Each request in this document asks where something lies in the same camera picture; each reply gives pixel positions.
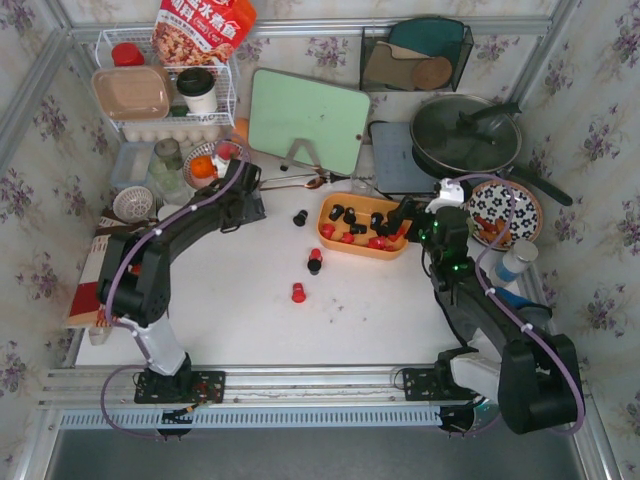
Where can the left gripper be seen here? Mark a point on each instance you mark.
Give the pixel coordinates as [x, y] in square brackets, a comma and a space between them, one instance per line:
[248, 176]

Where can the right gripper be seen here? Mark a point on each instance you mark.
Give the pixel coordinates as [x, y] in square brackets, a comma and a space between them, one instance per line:
[400, 220]

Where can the black capsule numbered four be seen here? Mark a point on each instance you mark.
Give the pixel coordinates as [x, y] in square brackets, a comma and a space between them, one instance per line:
[376, 220]

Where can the orange plastic storage basket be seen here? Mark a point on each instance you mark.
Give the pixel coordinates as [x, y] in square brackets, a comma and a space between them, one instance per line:
[364, 206]

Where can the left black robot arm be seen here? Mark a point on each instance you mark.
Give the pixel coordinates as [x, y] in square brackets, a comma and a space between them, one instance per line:
[134, 284]

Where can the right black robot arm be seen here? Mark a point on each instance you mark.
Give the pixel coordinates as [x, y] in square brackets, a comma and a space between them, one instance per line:
[532, 376]

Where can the grey induction cooker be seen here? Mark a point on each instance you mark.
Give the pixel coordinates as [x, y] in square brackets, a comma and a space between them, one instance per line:
[395, 168]

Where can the orange tangerine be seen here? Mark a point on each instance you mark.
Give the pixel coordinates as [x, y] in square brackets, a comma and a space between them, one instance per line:
[202, 167]

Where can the pink peach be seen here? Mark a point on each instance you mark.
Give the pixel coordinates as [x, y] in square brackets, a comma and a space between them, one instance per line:
[228, 151]

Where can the pink fruit bowl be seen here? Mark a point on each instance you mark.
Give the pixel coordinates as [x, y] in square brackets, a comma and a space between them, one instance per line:
[205, 149]

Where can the pale green glass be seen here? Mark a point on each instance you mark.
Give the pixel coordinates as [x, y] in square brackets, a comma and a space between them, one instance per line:
[170, 183]

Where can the copper spoon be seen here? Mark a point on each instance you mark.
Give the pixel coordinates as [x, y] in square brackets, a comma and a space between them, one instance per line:
[313, 184]

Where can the metal cutting board stand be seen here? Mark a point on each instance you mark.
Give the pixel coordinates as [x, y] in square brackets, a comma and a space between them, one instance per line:
[302, 153]

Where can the fried food pieces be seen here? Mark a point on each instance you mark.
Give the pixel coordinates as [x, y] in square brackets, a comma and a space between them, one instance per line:
[488, 231]

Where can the egg tray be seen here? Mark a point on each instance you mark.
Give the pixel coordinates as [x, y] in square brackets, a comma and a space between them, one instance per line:
[185, 136]

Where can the grey tinted glass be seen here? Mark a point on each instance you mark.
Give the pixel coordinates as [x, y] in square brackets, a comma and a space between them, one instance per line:
[169, 153]

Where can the glass pan lid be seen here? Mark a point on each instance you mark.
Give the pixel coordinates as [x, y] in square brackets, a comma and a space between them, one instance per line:
[465, 132]

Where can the flower patterned plate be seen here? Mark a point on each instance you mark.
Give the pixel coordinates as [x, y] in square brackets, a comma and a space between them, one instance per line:
[492, 200]

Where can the green cutting board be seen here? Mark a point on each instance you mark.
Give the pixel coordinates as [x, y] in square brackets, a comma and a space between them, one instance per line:
[287, 107]

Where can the white round strainer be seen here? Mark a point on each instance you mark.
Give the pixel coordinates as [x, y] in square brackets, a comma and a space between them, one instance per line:
[133, 204]

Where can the clear bottle blue label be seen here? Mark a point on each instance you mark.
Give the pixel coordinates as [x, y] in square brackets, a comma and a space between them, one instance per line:
[514, 262]

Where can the left camera mount white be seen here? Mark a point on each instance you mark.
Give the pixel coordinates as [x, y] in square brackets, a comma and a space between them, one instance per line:
[221, 165]

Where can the camera mount white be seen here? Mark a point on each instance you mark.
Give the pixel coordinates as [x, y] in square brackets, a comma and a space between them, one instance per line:
[221, 165]
[450, 194]

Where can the right camera mount white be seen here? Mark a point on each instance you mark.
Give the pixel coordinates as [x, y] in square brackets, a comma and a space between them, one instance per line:
[450, 194]

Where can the white wire rack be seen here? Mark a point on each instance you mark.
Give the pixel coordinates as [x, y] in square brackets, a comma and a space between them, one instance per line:
[225, 74]

